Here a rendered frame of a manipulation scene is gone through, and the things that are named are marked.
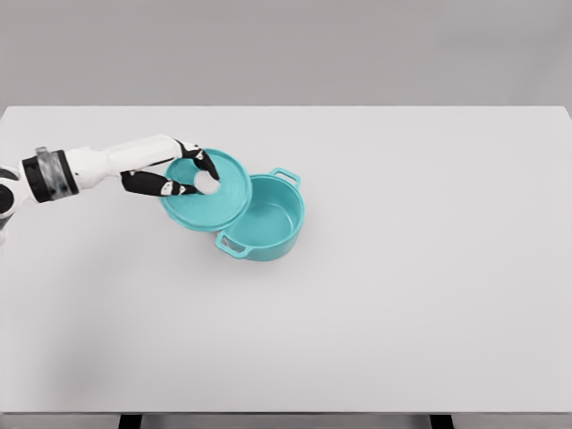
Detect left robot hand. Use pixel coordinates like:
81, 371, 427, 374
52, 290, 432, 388
103, 133, 221, 198

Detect teal pot with handles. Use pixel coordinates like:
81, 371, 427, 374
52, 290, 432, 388
215, 167, 306, 264

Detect teal pot lid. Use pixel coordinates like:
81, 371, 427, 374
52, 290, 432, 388
159, 147, 254, 234

